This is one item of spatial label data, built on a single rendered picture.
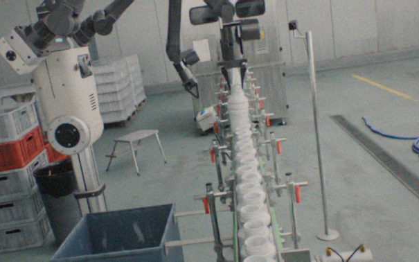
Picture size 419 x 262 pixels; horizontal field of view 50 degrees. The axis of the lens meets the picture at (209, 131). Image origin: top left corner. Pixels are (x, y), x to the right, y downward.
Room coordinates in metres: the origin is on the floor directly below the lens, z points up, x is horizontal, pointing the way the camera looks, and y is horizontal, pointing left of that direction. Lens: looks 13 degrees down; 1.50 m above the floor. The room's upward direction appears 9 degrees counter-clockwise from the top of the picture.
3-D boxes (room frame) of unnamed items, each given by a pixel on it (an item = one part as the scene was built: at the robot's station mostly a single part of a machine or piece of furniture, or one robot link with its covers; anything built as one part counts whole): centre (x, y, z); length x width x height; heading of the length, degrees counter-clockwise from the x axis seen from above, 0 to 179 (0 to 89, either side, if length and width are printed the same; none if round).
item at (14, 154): (3.63, 1.68, 0.78); 0.61 x 0.41 x 0.22; 2
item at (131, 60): (10.11, 1.93, 0.59); 1.25 x 1.03 x 1.17; 177
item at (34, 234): (3.62, 1.67, 0.11); 0.61 x 0.41 x 0.22; 1
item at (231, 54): (1.47, -0.11, 1.40); 0.10 x 0.07 x 0.07; 86
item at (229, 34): (1.47, -0.12, 1.46); 0.07 x 0.06 x 0.07; 86
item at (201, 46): (6.23, -0.06, 1.22); 0.23 x 0.03 x 0.32; 86
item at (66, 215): (3.32, 1.16, 0.32); 0.45 x 0.45 x 0.64
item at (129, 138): (5.19, 0.94, 0.21); 0.61 x 0.47 x 0.41; 49
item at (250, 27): (1.47, -0.15, 1.50); 0.12 x 0.09 x 0.12; 86
